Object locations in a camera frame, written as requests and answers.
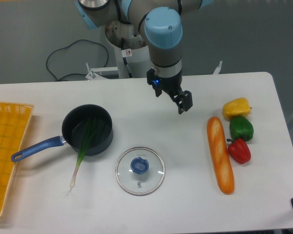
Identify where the green spring onion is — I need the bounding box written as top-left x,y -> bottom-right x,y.
63,117 -> 97,197

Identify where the yellow woven basket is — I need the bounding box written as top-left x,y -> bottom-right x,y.
0,102 -> 34,217

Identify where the yellow bell pepper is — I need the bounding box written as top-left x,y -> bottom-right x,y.
222,97 -> 252,120

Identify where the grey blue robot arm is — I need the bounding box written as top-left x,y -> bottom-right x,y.
76,0 -> 212,114

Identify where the orange baguette bread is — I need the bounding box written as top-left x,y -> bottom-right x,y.
207,117 -> 235,195

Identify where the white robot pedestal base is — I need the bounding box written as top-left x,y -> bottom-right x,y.
85,20 -> 223,80

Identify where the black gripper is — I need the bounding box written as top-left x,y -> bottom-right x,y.
146,68 -> 193,115

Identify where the green bell pepper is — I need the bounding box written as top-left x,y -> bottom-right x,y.
230,116 -> 254,142

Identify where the red bell pepper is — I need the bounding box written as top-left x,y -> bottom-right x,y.
227,138 -> 251,164

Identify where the black cable on floor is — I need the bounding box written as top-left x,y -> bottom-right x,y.
46,39 -> 109,81

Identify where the dark pot blue handle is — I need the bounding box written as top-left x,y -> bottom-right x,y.
11,104 -> 113,162

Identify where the glass pot lid blue knob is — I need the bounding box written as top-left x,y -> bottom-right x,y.
115,146 -> 167,196

